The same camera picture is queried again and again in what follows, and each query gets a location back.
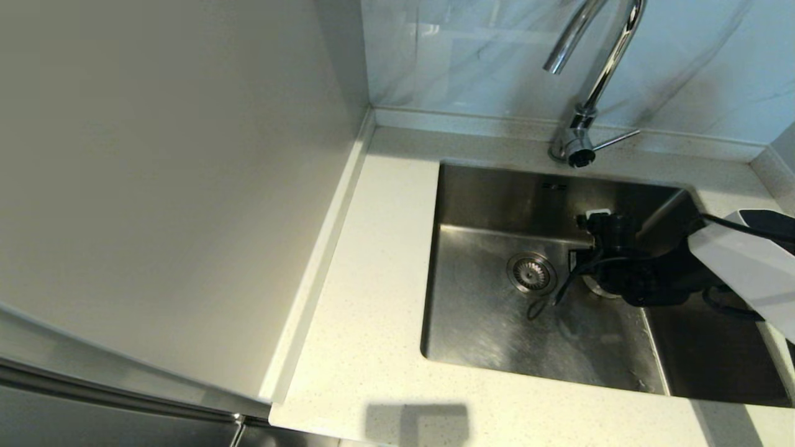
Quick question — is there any white bowl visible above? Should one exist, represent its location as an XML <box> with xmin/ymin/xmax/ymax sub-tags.
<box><xmin>582</xmin><ymin>273</ymin><xmax>623</xmax><ymax>300</ymax></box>

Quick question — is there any chrome faucet lever handle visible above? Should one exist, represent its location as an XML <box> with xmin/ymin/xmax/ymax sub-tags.
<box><xmin>591</xmin><ymin>129</ymin><xmax>640</xmax><ymax>151</ymax></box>

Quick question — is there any round metal sink drain strainer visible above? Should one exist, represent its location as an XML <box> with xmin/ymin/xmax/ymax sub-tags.
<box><xmin>506</xmin><ymin>252</ymin><xmax>558</xmax><ymax>297</ymax></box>

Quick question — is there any stainless steel sink basin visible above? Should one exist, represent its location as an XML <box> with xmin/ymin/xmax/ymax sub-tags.
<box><xmin>420</xmin><ymin>163</ymin><xmax>793</xmax><ymax>407</ymax></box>

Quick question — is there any chrome gooseneck faucet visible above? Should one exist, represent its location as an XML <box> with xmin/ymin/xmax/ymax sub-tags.
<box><xmin>542</xmin><ymin>0</ymin><xmax>647</xmax><ymax>168</ymax></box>

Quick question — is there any large white cabinet side panel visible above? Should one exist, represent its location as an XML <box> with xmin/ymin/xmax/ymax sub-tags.
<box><xmin>0</xmin><ymin>0</ymin><xmax>375</xmax><ymax>403</ymax></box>

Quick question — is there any stainless steel appliance front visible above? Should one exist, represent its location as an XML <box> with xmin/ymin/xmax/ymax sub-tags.
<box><xmin>0</xmin><ymin>298</ymin><xmax>341</xmax><ymax>447</ymax></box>

